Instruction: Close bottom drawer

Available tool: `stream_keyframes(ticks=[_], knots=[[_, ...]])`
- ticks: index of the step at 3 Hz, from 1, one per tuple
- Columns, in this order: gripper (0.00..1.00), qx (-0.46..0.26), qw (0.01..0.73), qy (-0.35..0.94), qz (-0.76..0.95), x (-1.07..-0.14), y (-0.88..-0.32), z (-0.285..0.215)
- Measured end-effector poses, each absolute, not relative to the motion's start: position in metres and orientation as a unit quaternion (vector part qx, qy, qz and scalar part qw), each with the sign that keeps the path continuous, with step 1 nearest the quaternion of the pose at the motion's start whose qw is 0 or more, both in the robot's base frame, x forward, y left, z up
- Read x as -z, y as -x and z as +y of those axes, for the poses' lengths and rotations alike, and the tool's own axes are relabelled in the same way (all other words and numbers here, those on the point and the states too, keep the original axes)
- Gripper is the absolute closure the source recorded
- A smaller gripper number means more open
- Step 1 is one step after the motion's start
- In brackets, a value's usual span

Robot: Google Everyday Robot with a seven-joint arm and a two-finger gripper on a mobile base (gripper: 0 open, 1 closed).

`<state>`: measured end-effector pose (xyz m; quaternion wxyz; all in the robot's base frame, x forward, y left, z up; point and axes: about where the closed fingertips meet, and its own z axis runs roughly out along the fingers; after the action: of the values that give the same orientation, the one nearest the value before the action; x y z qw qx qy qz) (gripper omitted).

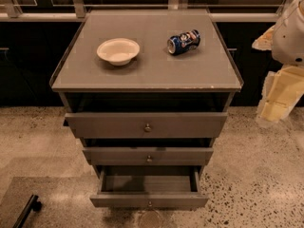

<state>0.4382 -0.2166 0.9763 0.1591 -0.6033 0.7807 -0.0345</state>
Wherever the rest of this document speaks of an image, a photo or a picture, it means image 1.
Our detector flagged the grey middle drawer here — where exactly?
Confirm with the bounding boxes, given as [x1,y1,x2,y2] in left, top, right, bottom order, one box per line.
[83,147,213,166]

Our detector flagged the blue crushed soda can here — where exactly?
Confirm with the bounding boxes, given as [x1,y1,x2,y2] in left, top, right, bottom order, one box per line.
[167,29,200,55]

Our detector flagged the white bowl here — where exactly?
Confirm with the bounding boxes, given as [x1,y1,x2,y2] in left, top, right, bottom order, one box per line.
[97,38,140,66]

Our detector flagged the grey bottom drawer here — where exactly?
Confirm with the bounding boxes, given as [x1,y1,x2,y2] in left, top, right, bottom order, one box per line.
[90,166,208,209]

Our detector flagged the grey drawer cabinet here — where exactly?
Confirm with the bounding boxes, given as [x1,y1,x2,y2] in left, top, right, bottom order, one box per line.
[49,9,244,178]

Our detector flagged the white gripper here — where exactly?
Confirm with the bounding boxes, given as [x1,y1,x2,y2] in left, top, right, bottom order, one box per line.
[252,26,304,124]

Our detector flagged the grey top drawer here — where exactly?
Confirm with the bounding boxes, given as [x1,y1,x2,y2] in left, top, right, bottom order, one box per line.
[66,112,227,139]

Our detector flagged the grey metal railing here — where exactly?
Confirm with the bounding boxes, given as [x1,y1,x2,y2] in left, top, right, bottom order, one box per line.
[0,0,294,22]

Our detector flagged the black bar handle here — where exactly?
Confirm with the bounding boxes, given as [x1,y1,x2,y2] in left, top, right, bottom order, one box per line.
[12,195,42,228]

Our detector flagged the grey drawer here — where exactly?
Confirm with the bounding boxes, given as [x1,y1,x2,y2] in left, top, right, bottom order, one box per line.
[83,147,213,166]
[90,166,208,209]
[66,112,227,139]

